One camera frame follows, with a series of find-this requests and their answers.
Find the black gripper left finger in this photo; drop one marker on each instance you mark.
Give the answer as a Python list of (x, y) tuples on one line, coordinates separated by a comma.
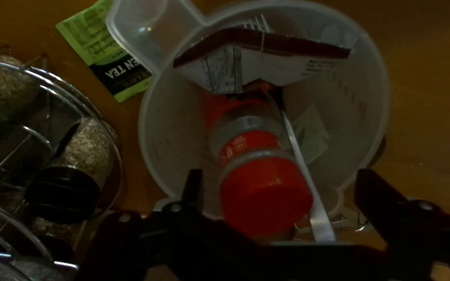
[(192, 184)]

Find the red capped spice container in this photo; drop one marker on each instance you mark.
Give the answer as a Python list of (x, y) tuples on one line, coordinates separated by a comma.
[(258, 181)]

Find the green tea bag packet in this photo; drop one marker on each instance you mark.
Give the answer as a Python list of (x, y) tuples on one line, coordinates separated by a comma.
[(93, 41)]

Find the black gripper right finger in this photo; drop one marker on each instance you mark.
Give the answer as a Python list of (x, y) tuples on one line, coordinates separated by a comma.
[(378, 192)]

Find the clear plastic measuring jug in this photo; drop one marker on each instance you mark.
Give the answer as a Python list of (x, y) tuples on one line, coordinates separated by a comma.
[(339, 134)]

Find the glass spice jar black cap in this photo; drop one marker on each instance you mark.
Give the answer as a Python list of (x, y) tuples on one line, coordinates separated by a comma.
[(0, 98), (73, 166)]

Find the white plastic strip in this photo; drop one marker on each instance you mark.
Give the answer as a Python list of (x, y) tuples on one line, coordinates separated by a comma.
[(311, 192)]

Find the brown edged tea packet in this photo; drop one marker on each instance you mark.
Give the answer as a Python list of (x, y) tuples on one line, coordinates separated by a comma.
[(265, 56)]

